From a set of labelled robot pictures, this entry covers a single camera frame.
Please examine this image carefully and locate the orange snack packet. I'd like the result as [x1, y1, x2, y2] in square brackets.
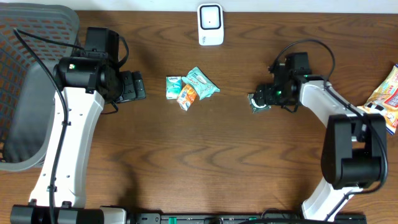
[177, 85, 197, 111]

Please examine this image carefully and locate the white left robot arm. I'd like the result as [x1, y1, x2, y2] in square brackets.
[10, 27, 146, 224]

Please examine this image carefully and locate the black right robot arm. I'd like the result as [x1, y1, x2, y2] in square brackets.
[251, 52, 388, 222]

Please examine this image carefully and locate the yellow snack bag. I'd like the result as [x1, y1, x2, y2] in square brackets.
[358, 64, 398, 135]

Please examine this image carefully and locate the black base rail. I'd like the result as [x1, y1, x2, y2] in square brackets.
[126, 208, 367, 224]

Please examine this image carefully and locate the teal tissue pack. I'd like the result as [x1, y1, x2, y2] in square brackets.
[165, 77, 182, 100]

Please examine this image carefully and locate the teal wet wipes pack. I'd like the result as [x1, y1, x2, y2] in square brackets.
[182, 67, 220, 100]

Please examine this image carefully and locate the grey plastic mesh basket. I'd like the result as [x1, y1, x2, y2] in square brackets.
[1, 2, 80, 172]

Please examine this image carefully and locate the white barcode scanner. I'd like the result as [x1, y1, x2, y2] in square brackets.
[197, 3, 224, 46]

